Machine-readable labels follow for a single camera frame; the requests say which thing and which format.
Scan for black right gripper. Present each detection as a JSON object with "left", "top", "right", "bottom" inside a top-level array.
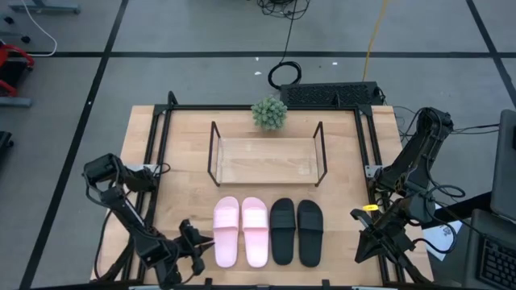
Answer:
[{"left": 349, "top": 208, "right": 416, "bottom": 263}]

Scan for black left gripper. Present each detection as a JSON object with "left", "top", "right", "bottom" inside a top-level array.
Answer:
[{"left": 173, "top": 219, "right": 215, "bottom": 277}]

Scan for pink rubber slide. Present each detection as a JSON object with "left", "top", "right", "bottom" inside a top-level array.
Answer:
[
  {"left": 240, "top": 197, "right": 270, "bottom": 269},
  {"left": 212, "top": 196, "right": 241, "bottom": 269}
]

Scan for black rubber slide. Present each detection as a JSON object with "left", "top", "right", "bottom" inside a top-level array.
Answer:
[
  {"left": 297, "top": 199, "right": 325, "bottom": 268},
  {"left": 269, "top": 197, "right": 298, "bottom": 266}
]

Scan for wooden shelf with black frame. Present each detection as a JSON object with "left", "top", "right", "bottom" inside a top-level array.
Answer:
[{"left": 206, "top": 120, "right": 328, "bottom": 189}]

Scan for white printed paper sheet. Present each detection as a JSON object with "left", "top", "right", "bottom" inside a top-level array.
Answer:
[{"left": 422, "top": 203, "right": 464, "bottom": 262}]

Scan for grey laptop with black keyboard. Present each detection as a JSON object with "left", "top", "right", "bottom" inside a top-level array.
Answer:
[{"left": 462, "top": 208, "right": 516, "bottom": 290}]

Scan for green artificial plant ball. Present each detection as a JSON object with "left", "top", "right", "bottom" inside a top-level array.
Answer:
[{"left": 251, "top": 95, "right": 289, "bottom": 131}]

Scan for grey monitor panel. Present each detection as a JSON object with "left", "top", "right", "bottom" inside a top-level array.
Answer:
[{"left": 489, "top": 108, "right": 516, "bottom": 225}]

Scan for black chair base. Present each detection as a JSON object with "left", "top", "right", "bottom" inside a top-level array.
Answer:
[{"left": 0, "top": 130, "right": 15, "bottom": 163}]

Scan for grey metal table foot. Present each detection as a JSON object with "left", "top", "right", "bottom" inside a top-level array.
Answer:
[
  {"left": 7, "top": 0, "right": 81, "bottom": 15},
  {"left": 0, "top": 96, "right": 33, "bottom": 109}
]

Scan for red and black cart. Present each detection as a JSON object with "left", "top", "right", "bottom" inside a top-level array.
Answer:
[{"left": 0, "top": 39, "right": 36, "bottom": 98}]

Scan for black aluminium table frame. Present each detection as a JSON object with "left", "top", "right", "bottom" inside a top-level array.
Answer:
[{"left": 90, "top": 90, "right": 435, "bottom": 289}]

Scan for thin black cables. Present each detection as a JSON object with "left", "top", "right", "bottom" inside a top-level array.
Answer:
[{"left": 393, "top": 105, "right": 501, "bottom": 136}]

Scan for coiled black cable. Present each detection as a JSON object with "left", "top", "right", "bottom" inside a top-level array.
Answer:
[{"left": 267, "top": 0, "right": 303, "bottom": 91}]

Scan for yellow floor cable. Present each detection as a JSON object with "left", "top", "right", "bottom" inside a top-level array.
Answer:
[{"left": 361, "top": 0, "right": 391, "bottom": 82}]

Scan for tangled black cable bundle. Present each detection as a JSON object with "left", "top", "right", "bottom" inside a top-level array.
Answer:
[{"left": 256, "top": 0, "right": 312, "bottom": 21}]

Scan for white floor cable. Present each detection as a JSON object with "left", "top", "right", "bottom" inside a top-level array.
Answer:
[{"left": 19, "top": 0, "right": 59, "bottom": 58}]

